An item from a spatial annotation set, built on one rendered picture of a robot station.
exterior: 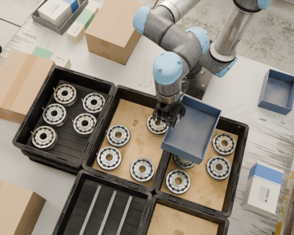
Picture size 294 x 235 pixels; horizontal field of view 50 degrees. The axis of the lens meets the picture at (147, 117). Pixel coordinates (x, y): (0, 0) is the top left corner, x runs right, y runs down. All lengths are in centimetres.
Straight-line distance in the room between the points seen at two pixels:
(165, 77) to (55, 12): 116
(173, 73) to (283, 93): 109
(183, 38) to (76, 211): 81
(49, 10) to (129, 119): 79
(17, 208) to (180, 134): 67
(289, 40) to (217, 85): 141
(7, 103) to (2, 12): 165
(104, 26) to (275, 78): 94
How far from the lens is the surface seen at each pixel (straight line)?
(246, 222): 153
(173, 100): 90
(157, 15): 92
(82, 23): 184
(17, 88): 156
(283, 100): 179
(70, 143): 142
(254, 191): 147
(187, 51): 86
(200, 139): 117
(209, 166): 137
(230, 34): 129
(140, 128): 142
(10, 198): 134
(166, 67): 80
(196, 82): 159
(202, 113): 121
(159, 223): 132
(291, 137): 172
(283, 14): 319
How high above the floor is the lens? 214
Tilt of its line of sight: 66 degrees down
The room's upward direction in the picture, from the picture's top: 6 degrees clockwise
